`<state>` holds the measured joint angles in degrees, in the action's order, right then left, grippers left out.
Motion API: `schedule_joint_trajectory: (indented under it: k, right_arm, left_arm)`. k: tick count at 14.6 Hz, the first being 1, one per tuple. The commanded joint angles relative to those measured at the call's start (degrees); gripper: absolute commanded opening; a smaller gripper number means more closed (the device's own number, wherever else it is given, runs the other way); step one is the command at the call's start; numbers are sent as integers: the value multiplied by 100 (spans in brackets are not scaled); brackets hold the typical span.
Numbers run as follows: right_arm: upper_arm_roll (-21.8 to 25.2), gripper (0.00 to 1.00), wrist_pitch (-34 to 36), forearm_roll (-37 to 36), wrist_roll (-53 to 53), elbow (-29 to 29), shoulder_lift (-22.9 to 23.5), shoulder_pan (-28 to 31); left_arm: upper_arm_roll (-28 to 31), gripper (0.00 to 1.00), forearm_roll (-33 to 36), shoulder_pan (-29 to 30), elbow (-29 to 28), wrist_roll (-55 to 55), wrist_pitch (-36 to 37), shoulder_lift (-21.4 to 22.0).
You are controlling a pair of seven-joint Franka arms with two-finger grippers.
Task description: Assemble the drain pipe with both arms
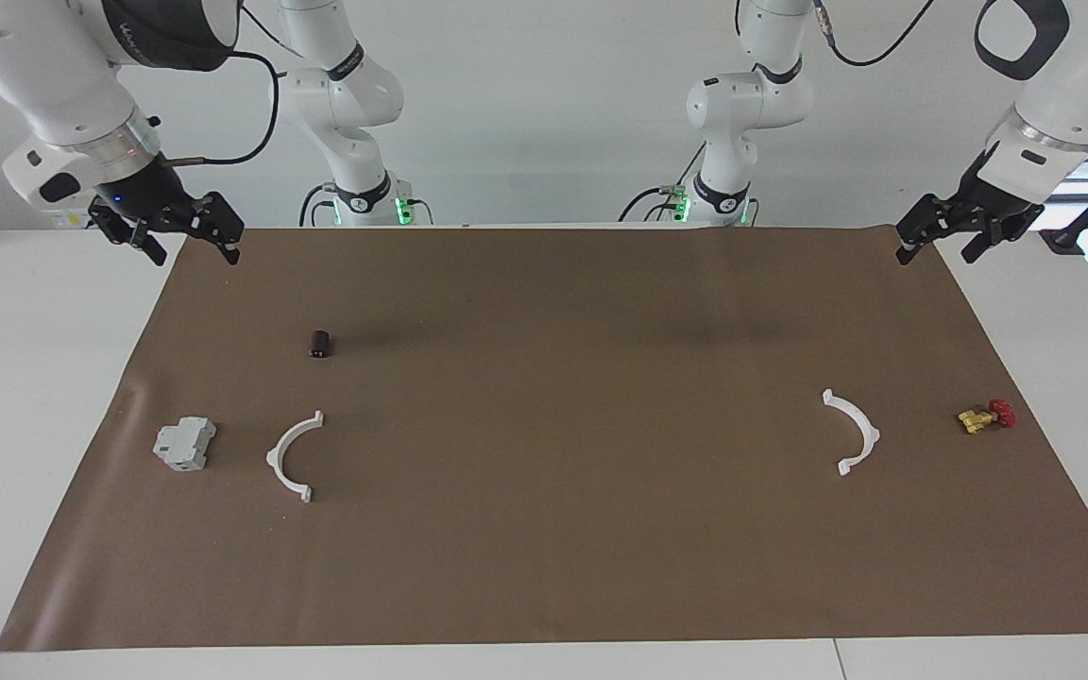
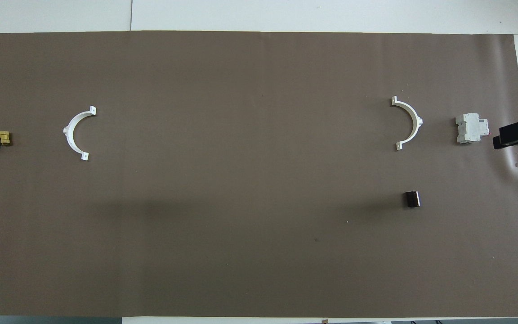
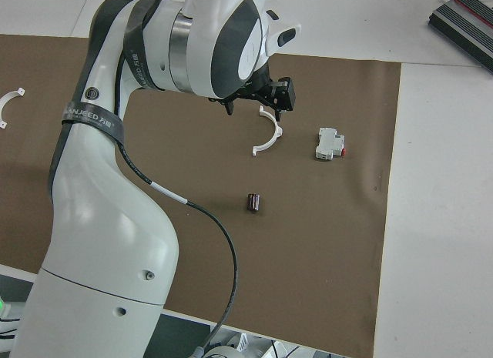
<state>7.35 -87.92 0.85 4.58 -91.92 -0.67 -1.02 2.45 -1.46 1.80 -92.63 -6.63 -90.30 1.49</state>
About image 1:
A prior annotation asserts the white half ring pipe clamp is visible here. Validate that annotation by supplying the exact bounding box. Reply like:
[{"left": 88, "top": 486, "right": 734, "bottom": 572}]
[
  {"left": 266, "top": 410, "right": 326, "bottom": 503},
  {"left": 822, "top": 388, "right": 882, "bottom": 476}
]

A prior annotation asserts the grey circuit breaker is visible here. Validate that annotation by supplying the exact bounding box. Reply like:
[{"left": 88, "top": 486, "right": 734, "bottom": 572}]
[{"left": 152, "top": 416, "right": 217, "bottom": 472}]

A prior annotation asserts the brown paper table mat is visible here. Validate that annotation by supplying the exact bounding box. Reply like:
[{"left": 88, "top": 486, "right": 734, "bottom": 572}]
[{"left": 0, "top": 225, "right": 1088, "bottom": 653}]

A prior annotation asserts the black base power cable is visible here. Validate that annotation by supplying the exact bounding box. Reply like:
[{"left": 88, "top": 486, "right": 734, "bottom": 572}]
[
  {"left": 297, "top": 182, "right": 342, "bottom": 228},
  {"left": 618, "top": 142, "right": 696, "bottom": 224}
]

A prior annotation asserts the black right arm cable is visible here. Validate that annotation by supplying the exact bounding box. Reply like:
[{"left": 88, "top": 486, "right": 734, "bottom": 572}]
[{"left": 159, "top": 0, "right": 318, "bottom": 169}]

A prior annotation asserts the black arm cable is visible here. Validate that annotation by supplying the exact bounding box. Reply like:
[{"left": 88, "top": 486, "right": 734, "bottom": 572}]
[
  {"left": 159, "top": 0, "right": 318, "bottom": 169},
  {"left": 812, "top": 0, "right": 938, "bottom": 69}
]

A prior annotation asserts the brass valve with red handle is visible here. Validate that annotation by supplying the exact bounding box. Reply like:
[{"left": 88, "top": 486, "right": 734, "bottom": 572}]
[{"left": 957, "top": 399, "right": 1018, "bottom": 435}]

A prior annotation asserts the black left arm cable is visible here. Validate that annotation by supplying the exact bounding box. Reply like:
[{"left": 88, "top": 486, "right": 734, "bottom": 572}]
[{"left": 812, "top": 0, "right": 938, "bottom": 69}]

